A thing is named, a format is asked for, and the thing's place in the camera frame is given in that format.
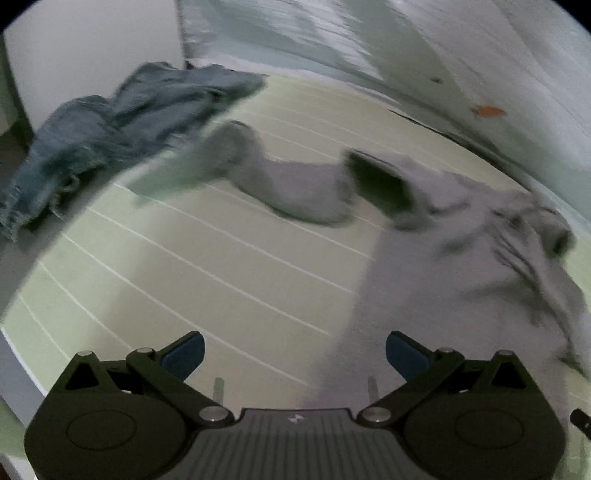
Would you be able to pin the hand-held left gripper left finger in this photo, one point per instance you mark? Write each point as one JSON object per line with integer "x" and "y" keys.
{"x": 184, "y": 354}

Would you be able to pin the grey hoodie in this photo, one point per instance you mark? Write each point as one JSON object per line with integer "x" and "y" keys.
{"x": 438, "y": 277}

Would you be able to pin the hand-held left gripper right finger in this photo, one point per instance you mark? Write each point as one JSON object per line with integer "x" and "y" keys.
{"x": 405, "y": 354}

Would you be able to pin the carrot print quilt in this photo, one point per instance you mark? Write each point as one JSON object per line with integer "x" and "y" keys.
{"x": 461, "y": 46}

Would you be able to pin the green checked bed sheet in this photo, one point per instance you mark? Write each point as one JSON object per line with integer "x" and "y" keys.
{"x": 207, "y": 277}

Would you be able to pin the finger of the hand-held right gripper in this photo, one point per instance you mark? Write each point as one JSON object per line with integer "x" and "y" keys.
{"x": 581, "y": 421}

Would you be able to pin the blue jeans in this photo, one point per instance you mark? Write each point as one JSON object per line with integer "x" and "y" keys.
{"x": 115, "y": 120}

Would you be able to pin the pale green cloth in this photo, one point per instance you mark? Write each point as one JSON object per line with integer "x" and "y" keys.
{"x": 166, "y": 177}

